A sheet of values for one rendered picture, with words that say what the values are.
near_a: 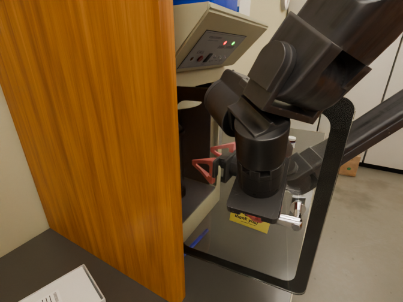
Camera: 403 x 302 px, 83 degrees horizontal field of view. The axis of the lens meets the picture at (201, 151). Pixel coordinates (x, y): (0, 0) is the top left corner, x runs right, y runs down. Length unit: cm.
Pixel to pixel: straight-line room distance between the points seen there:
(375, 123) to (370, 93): 293
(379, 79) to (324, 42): 328
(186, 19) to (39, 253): 70
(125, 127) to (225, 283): 43
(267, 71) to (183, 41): 21
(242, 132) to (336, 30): 11
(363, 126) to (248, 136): 36
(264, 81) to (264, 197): 15
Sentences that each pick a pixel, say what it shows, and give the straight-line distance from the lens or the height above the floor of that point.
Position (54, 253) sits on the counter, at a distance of 79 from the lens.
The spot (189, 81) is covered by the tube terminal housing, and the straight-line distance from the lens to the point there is 54.
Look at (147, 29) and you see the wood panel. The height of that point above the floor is 147.
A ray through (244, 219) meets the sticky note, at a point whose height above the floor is 115.
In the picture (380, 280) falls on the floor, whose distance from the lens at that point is 218.
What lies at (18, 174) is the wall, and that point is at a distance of 82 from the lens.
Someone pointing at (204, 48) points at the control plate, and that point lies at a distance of 46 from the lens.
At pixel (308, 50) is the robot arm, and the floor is 145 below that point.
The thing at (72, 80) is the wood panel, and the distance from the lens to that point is 47.
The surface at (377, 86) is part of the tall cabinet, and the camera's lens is 349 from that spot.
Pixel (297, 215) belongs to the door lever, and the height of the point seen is 121.
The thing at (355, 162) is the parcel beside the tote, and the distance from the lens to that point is 335.
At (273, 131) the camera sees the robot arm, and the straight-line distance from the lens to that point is 23.
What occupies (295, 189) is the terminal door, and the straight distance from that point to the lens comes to 41.
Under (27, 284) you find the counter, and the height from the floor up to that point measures 94.
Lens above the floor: 145
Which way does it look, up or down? 24 degrees down
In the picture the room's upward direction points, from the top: straight up
